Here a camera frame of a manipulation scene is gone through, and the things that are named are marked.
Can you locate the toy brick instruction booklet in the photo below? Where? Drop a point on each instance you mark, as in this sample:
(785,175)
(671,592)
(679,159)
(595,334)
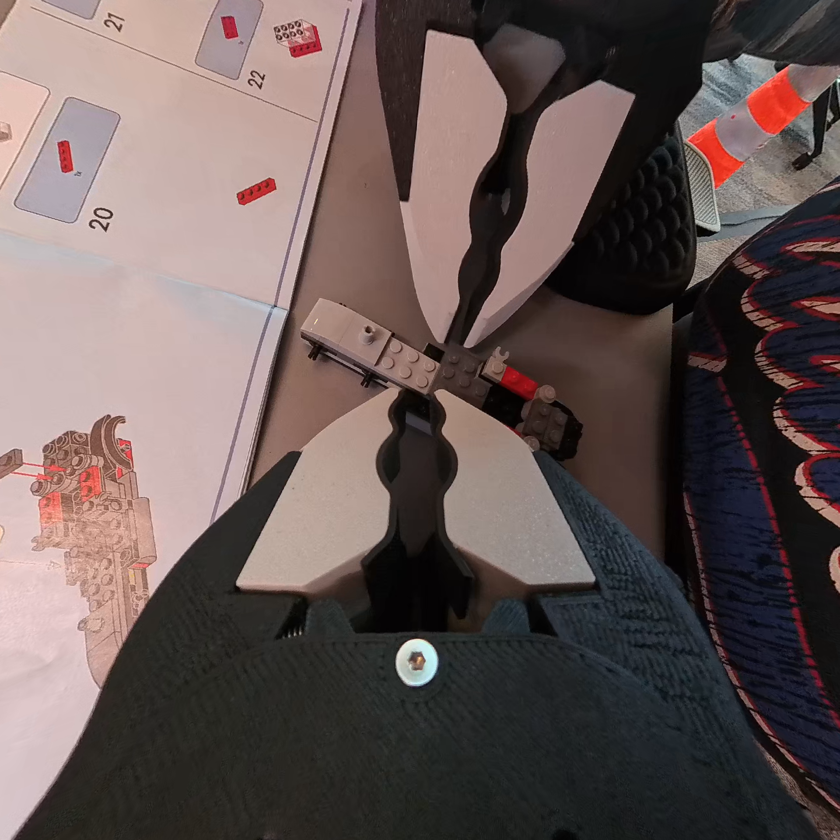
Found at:
(164,295)

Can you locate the grey red toy brick build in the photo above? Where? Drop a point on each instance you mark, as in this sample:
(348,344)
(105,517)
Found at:
(400,361)

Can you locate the person's dark printed sweater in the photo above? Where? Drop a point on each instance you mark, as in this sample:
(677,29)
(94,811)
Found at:
(774,459)

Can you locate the grey desk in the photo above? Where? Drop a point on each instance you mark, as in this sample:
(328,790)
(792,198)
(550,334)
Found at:
(610,367)

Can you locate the orange white traffic cone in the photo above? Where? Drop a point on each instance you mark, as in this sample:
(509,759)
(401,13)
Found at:
(781,98)

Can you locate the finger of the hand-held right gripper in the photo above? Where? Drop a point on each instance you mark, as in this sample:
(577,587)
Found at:
(453,131)
(564,177)

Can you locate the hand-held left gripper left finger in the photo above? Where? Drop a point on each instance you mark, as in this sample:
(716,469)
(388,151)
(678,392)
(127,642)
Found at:
(315,512)

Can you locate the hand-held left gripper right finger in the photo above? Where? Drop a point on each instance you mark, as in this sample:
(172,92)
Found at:
(518,512)

